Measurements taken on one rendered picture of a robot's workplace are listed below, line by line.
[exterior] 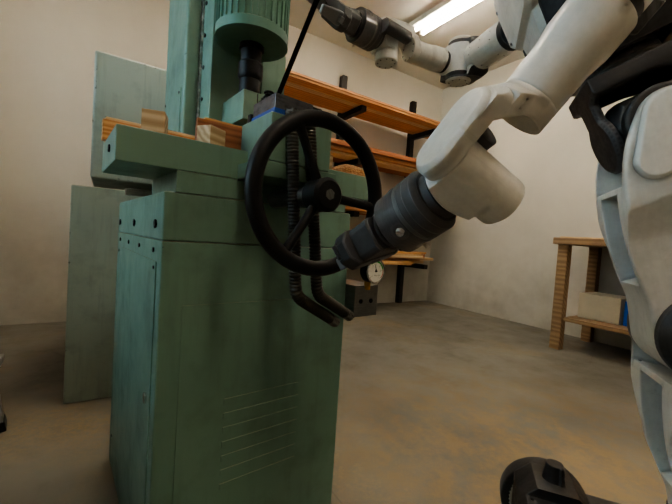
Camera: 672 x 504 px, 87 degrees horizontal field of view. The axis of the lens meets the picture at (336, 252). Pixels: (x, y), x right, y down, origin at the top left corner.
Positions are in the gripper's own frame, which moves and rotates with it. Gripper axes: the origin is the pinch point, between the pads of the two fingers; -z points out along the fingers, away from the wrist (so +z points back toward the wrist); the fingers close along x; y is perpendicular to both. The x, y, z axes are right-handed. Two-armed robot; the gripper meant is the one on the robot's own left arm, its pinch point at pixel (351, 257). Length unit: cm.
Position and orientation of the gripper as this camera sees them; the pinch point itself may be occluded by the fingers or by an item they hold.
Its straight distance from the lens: 58.4
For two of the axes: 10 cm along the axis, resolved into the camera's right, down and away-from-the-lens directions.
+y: -4.4, -8.8, 1.9
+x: 7.0, -2.0, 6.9
